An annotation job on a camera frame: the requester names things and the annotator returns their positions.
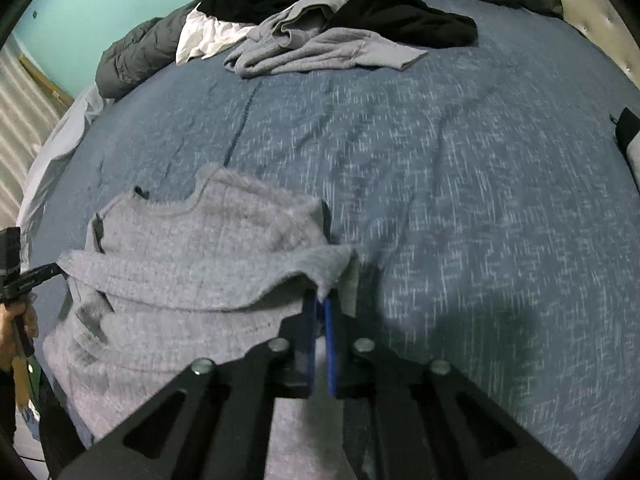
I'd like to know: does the person's left hand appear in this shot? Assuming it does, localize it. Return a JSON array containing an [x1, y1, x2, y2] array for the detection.
[[0, 300, 40, 371]]

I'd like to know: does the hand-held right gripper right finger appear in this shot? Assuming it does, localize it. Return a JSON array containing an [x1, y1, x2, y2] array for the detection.
[[324, 295, 576, 480]]

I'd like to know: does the dark grey duvet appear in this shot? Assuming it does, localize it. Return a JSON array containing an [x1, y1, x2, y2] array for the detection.
[[95, 0, 565, 100]]

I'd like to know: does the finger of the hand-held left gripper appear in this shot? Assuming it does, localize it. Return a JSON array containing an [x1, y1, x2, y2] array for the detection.
[[22, 263, 68, 291]]

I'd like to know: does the black folded garment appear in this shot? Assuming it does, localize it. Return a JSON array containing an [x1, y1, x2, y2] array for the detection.
[[614, 107, 640, 153]]

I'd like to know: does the white garment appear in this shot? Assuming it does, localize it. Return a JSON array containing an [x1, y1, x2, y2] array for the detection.
[[175, 0, 336, 65]]

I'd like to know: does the cream tufted headboard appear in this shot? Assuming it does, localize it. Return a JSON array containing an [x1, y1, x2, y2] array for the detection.
[[545, 0, 640, 91]]

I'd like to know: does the striped curtain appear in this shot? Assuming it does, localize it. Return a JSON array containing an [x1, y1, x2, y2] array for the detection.
[[0, 35, 66, 216]]

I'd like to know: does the grey quilted sweatshirt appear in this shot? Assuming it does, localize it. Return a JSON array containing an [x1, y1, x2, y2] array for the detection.
[[42, 162, 361, 480]]

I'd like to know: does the wooden frame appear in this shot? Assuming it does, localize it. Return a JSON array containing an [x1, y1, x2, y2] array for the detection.
[[19, 55, 76, 108]]

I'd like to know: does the grey knit garment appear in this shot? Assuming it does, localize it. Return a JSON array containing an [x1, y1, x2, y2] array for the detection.
[[222, 0, 430, 79]]

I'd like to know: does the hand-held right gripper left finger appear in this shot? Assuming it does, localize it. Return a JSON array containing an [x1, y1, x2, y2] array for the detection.
[[57, 290, 321, 480]]

